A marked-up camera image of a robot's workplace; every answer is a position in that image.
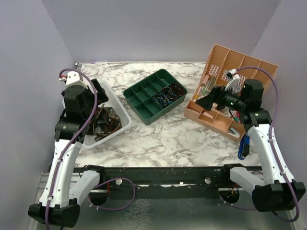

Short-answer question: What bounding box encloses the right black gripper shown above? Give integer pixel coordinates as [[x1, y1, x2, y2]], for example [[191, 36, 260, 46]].
[[196, 83, 247, 112]]

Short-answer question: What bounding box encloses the white plastic basket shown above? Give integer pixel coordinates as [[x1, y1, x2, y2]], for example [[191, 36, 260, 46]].
[[83, 80, 131, 148]]

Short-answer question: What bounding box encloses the peach desk organizer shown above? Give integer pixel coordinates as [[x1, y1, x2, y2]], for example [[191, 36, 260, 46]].
[[184, 44, 278, 141]]

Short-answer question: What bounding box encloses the green compartment tray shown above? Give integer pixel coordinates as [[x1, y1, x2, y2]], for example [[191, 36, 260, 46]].
[[123, 69, 188, 125]]

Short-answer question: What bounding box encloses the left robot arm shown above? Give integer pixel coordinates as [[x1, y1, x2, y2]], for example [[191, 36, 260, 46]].
[[28, 79, 108, 228]]

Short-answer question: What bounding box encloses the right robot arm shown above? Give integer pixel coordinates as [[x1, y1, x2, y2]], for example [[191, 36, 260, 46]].
[[196, 79, 306, 212]]

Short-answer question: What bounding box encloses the brown ties pile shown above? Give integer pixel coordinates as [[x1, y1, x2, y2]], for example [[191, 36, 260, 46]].
[[93, 105, 122, 142]]

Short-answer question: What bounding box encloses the pink eraser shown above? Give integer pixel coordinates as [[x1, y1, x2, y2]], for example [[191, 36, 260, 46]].
[[203, 112, 215, 119]]

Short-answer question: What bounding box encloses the white small stapler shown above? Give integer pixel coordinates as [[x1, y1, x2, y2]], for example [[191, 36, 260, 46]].
[[228, 127, 240, 138]]

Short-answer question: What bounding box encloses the brown rolled tie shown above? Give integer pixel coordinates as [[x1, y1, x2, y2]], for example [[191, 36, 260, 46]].
[[169, 82, 185, 97]]

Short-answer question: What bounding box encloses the dark orange rolled tie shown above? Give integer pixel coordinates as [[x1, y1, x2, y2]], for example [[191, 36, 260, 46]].
[[161, 87, 177, 103]]

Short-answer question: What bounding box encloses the blue rolled tie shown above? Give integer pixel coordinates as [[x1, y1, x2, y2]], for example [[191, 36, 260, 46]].
[[153, 92, 169, 108]]

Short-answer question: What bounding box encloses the blue stapler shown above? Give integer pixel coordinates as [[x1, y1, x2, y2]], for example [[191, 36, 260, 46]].
[[237, 134, 250, 160]]

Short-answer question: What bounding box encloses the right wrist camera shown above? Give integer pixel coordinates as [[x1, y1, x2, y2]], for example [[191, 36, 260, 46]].
[[225, 69, 242, 94]]

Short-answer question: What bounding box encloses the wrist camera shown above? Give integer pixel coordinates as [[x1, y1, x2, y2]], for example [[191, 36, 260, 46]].
[[59, 71, 87, 88], [225, 69, 242, 94]]

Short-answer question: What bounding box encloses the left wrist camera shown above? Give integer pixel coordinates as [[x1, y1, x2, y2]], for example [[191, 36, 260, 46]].
[[59, 71, 87, 88]]

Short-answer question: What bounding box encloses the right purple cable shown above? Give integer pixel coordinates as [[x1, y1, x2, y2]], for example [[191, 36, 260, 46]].
[[236, 66, 301, 222]]

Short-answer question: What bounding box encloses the purple cable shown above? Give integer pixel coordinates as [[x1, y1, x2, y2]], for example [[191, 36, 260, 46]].
[[236, 66, 301, 222], [44, 69, 98, 230]]

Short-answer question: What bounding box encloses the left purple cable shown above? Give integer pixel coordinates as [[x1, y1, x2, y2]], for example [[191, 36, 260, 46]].
[[44, 69, 98, 230]]

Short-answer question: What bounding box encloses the black mounting rail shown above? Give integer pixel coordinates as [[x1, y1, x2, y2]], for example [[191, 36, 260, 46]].
[[71, 165, 264, 199]]

